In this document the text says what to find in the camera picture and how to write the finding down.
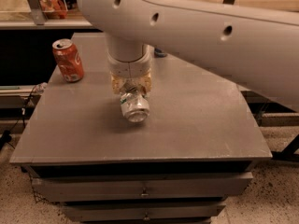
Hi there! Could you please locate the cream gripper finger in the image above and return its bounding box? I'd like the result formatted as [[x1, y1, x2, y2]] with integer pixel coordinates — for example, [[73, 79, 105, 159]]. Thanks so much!
[[110, 74, 126, 94], [138, 73, 152, 94]]

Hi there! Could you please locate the metal railing frame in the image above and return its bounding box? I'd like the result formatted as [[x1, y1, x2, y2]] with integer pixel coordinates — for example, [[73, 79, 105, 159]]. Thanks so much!
[[0, 0, 93, 30]]

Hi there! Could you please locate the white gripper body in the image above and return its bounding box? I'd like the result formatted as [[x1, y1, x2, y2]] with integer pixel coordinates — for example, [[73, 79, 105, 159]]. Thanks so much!
[[107, 45, 151, 78]]

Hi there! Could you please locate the crushed white 7up can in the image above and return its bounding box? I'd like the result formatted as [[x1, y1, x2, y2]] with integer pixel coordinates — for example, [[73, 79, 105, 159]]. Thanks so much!
[[121, 91, 150, 123]]

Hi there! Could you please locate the black stand leg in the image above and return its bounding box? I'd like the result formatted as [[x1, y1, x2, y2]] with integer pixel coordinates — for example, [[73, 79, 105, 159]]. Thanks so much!
[[272, 134, 299, 162]]

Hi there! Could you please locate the orange snack bag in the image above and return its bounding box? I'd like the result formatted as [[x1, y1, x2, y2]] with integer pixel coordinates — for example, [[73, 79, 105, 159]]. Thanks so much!
[[39, 0, 67, 19]]

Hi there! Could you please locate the grey lower drawer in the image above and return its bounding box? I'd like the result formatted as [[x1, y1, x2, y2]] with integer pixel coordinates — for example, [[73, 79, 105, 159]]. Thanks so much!
[[63, 201, 225, 222]]

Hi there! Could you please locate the grey upper drawer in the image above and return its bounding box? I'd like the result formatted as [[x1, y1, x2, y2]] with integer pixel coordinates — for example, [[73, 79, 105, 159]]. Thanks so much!
[[33, 172, 252, 203]]

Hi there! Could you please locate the orange soda can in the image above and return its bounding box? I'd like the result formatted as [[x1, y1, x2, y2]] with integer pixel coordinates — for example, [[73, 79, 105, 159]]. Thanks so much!
[[52, 38, 84, 82]]

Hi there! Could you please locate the black cable on floor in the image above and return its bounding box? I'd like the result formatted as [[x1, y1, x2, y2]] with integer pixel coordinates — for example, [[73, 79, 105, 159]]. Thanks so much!
[[0, 84, 38, 151]]

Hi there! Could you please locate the grey drawer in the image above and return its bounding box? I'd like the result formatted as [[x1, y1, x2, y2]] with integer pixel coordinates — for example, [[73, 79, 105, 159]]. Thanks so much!
[[63, 201, 225, 222], [33, 172, 252, 203]]

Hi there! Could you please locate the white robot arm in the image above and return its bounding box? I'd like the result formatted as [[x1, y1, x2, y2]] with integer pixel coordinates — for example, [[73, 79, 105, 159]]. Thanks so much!
[[77, 0, 299, 111]]

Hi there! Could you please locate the blue silver energy drink can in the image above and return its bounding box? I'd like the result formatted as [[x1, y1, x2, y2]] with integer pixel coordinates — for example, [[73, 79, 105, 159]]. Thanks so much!
[[154, 49, 167, 58]]

